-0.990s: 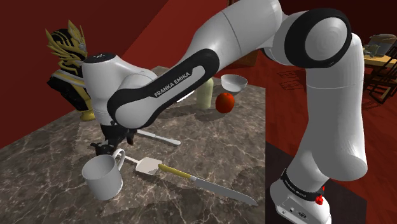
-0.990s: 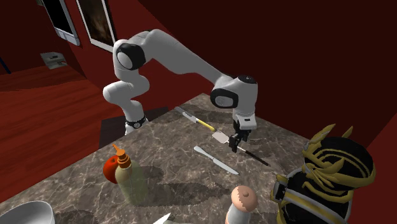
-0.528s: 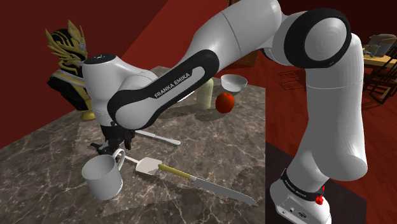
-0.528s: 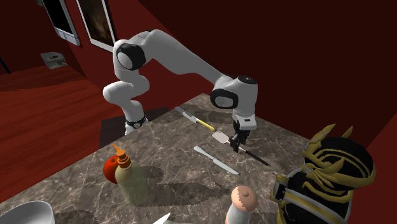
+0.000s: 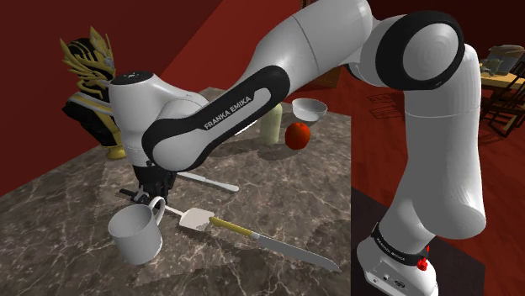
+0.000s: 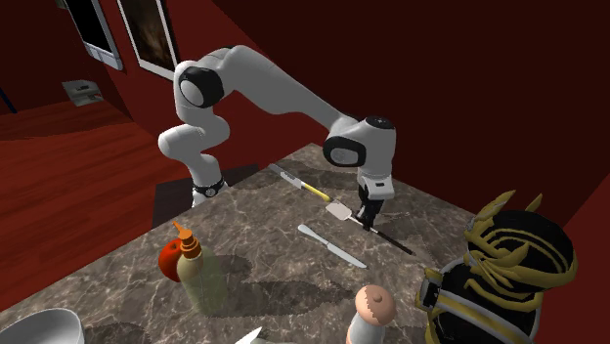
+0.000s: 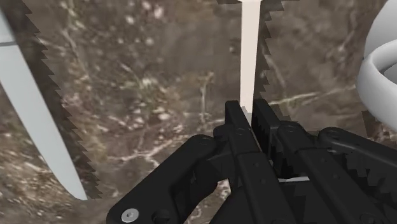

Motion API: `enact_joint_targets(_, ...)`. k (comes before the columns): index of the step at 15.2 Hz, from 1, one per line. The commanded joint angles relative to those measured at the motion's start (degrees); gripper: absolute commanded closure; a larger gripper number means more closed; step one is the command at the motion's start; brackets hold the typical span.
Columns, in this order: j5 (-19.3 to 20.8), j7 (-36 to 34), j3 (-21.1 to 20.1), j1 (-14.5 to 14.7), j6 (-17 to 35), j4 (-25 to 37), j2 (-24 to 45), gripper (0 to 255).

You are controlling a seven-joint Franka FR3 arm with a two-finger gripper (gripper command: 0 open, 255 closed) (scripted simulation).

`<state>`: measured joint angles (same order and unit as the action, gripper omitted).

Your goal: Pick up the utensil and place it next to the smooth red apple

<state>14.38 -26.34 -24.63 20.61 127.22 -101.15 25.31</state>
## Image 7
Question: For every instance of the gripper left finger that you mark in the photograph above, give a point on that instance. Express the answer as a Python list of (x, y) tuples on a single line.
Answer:
[(192, 173)]

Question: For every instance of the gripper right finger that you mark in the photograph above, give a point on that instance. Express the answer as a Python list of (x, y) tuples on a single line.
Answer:
[(335, 161)]

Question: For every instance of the pale grey knife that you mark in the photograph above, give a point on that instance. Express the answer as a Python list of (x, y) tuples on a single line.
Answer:
[(34, 118)]

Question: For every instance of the cream stick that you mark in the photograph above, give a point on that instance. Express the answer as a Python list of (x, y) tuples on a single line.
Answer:
[(249, 56)]

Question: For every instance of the white cup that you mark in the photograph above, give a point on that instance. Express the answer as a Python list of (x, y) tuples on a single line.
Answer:
[(369, 83)]

